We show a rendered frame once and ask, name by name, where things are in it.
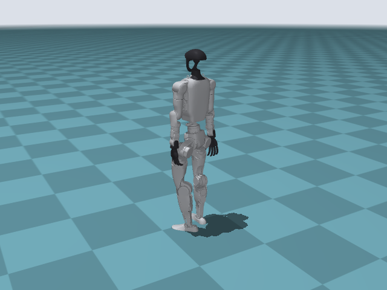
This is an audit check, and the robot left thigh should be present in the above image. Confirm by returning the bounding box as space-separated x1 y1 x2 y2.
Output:
171 139 194 194

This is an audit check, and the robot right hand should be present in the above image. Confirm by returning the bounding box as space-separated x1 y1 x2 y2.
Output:
207 130 218 156

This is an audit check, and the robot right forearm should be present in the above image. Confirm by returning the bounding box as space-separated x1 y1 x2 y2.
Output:
205 110 215 136

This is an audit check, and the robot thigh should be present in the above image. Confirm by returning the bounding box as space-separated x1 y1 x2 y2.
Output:
192 135 211 187
171 139 194 194

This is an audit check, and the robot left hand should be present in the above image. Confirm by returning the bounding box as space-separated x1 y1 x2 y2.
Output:
170 140 183 166

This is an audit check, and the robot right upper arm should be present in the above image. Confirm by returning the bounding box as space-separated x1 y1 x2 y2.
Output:
207 79 216 114

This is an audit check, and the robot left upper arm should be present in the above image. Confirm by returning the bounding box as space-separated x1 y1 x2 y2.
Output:
172 80 188 120

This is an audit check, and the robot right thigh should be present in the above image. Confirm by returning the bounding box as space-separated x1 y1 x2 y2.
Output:
192 135 211 187

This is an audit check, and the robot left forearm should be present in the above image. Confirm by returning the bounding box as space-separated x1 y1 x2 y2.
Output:
169 111 181 146

